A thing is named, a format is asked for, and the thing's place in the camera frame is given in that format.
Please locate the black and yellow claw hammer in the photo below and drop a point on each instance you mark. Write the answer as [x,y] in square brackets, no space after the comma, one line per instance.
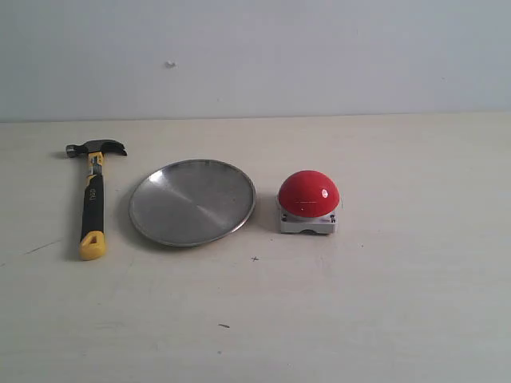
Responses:
[92,242]

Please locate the round stainless steel plate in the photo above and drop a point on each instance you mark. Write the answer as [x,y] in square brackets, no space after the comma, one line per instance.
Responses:
[192,202]

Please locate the red dome push button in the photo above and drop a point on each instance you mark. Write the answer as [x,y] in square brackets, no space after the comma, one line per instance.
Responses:
[307,201]

